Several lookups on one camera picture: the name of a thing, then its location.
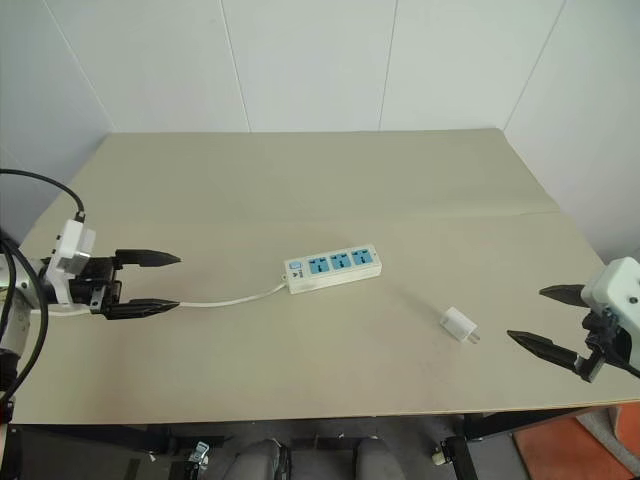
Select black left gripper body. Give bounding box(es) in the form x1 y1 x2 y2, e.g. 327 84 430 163
68 254 124 318

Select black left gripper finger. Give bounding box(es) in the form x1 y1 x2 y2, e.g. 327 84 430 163
104 298 182 322
114 247 183 271

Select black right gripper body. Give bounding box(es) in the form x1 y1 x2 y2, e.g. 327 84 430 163
573 308 634 386

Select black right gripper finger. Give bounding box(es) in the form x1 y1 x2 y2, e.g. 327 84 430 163
538 283 589 309
505 329 582 375

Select white plug adapter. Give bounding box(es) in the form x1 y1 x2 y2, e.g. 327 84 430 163
438 306 483 347

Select white power strip blue sockets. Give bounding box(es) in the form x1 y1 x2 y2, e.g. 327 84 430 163
283 243 384 297

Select orange floor mat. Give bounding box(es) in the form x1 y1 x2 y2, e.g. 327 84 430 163
513 405 640 480

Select dark grey rounded shape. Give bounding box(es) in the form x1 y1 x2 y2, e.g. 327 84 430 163
353 437 397 480
233 438 290 480

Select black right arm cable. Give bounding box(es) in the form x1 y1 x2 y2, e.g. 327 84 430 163
605 349 640 380

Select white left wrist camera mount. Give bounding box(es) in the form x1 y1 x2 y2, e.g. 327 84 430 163
41 218 97 306

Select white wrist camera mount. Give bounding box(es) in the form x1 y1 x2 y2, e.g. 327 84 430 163
580 256 640 372
41 218 97 306

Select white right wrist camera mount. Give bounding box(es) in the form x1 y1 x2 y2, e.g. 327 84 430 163
580 256 640 372

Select white power cable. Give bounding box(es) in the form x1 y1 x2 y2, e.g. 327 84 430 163
29 279 292 320

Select black table frame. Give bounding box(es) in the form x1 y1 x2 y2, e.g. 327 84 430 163
7 405 609 480

